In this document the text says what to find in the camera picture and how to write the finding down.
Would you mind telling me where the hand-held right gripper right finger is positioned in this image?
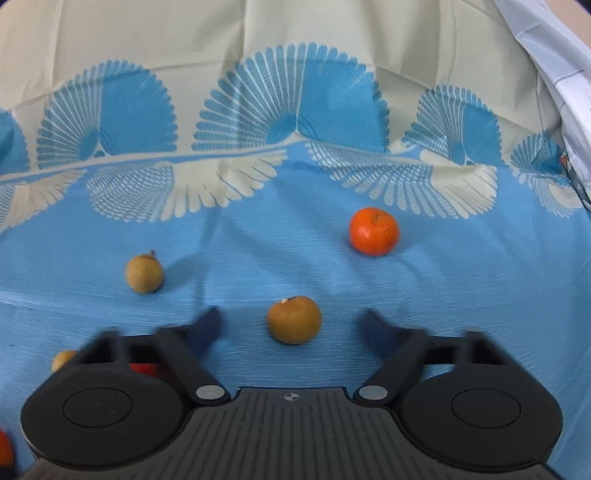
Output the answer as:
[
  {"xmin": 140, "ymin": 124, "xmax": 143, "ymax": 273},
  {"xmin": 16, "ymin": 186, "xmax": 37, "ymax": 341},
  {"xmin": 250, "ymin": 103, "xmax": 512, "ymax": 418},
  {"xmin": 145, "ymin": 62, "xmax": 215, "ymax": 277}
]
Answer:
[{"xmin": 353, "ymin": 308, "xmax": 513, "ymax": 407}]

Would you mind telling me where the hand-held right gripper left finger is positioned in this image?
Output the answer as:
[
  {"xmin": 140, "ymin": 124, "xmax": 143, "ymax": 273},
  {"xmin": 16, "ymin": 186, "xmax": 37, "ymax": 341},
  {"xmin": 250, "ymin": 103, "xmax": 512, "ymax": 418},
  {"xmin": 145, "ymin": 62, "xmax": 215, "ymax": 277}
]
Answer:
[{"xmin": 76, "ymin": 306, "xmax": 230, "ymax": 407}]

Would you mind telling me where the longan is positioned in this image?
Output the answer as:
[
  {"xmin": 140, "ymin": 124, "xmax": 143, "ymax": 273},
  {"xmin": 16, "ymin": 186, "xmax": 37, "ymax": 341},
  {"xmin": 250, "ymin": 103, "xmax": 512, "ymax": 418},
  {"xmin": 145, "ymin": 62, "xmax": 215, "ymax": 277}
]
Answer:
[
  {"xmin": 51, "ymin": 349, "xmax": 79, "ymax": 374},
  {"xmin": 266, "ymin": 296, "xmax": 322, "ymax": 345},
  {"xmin": 125, "ymin": 250, "xmax": 165, "ymax": 295}
]

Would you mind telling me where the blue fan-print bedsheet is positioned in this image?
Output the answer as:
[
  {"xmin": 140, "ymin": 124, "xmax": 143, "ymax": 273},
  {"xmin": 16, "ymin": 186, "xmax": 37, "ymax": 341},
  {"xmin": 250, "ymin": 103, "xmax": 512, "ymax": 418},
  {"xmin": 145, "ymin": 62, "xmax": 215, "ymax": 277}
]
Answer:
[{"xmin": 0, "ymin": 0, "xmax": 591, "ymax": 480}]

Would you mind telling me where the white printed fabric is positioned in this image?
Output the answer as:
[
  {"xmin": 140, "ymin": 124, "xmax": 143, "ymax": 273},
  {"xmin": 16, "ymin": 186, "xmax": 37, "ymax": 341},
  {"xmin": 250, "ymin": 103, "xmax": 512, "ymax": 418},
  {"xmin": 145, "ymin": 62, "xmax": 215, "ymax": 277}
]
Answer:
[{"xmin": 492, "ymin": 0, "xmax": 591, "ymax": 208}]

